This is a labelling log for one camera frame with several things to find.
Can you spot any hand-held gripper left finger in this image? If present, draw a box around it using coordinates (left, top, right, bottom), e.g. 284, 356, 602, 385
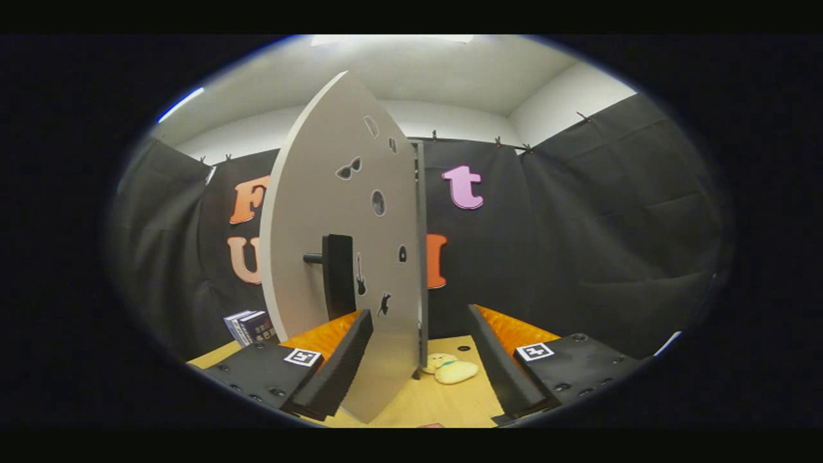
188, 309, 374, 422

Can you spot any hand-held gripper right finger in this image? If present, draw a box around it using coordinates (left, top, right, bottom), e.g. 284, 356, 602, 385
468, 304, 644, 425

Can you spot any white cabinet door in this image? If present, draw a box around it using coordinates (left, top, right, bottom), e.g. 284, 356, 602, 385
259, 71, 422, 424

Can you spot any cream plush toy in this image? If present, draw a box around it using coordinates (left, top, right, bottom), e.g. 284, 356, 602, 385
424, 352, 480, 385

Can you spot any grey cabinet body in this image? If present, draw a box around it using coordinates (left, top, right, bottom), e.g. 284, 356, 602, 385
411, 140, 430, 375

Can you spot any black backdrop cloth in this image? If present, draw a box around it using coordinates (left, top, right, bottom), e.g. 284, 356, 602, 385
106, 93, 734, 362

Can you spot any ceiling light strip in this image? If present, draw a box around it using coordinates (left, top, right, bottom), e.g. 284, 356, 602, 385
158, 87, 205, 123

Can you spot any ceiling light panel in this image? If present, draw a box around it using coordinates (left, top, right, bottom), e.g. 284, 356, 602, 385
312, 35, 473, 46

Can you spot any black door handle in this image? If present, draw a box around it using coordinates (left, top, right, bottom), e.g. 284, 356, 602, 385
303, 234, 357, 321

